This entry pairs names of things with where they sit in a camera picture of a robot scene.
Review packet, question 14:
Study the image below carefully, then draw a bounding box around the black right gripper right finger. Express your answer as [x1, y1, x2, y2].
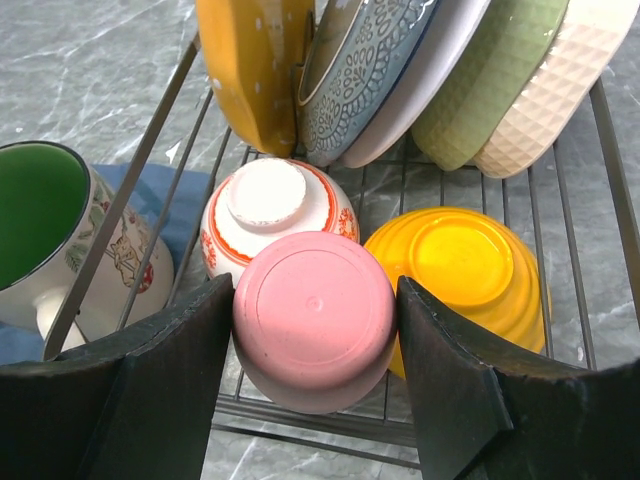
[397, 276, 639, 479]

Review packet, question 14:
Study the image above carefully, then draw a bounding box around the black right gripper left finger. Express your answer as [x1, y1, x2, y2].
[1, 274, 234, 479]

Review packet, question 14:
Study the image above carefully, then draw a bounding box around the orange bowl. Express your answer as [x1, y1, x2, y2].
[365, 207, 545, 353]

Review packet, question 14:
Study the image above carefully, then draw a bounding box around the pink plastic cup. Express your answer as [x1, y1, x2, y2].
[233, 232, 397, 414]

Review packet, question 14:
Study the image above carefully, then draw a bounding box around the red white patterned dish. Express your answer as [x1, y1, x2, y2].
[199, 157, 360, 284]

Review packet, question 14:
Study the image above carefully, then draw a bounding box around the teal rim white plate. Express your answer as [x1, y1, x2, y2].
[340, 0, 490, 168]

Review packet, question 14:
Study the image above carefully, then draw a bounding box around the green square panda dish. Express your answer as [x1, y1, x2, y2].
[411, 0, 568, 171]

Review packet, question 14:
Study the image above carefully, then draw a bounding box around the orange polka dot plate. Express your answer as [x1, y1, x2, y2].
[195, 0, 315, 158]

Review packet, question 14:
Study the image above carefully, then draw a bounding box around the blue floral plate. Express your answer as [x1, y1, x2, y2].
[297, 0, 441, 167]

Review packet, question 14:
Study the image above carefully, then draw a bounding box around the cream square cartoon dish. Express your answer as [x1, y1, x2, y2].
[474, 0, 639, 179]

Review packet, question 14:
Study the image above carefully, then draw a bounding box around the blue letter-print cloth mat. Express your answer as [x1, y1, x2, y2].
[1, 164, 209, 365]

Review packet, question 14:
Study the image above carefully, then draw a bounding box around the green-inside floral mug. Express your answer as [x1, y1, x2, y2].
[1, 141, 174, 350]

